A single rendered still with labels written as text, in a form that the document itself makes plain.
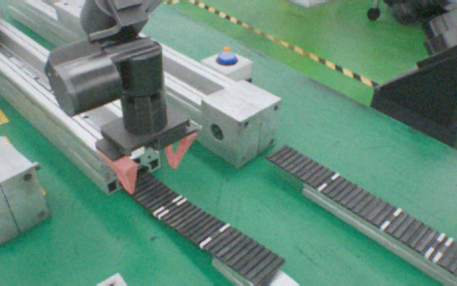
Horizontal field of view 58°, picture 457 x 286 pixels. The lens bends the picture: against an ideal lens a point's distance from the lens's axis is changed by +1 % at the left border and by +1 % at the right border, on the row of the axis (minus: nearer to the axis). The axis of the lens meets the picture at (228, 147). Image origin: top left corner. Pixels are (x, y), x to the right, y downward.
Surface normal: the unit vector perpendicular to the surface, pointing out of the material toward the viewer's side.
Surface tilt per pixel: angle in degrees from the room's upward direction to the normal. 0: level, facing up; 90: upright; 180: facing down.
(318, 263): 0
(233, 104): 0
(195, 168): 0
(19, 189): 90
